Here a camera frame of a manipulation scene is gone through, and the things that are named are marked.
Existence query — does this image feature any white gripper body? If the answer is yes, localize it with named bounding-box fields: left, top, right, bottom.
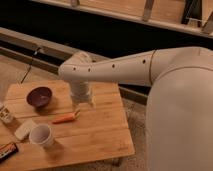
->
left=70, top=82, right=92, bottom=105

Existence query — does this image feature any orange pepper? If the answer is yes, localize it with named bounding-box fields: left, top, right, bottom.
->
left=52, top=110, right=79, bottom=124

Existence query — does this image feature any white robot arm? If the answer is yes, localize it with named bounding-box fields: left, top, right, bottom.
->
left=58, top=46, right=213, bottom=171

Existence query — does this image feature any dark maroon ceramic bowl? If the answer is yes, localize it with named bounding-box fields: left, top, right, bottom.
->
left=26, top=87, right=52, bottom=108

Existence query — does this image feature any wooden bamboo board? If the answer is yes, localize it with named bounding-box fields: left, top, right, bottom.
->
left=0, top=80, right=135, bottom=171

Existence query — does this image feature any white paper cup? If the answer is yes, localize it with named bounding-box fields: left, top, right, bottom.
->
left=29, top=124, right=54, bottom=148

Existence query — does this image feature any white rectangular block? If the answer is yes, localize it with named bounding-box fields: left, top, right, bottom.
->
left=14, top=119, right=36, bottom=140

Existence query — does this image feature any dark candy bar wrapper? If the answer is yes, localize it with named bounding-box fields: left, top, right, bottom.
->
left=0, top=142, right=19, bottom=163

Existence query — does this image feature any black cable left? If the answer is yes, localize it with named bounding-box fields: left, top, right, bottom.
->
left=20, top=46, right=43, bottom=84

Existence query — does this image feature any grey metal rail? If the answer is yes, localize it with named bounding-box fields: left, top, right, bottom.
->
left=0, top=27, right=148, bottom=104

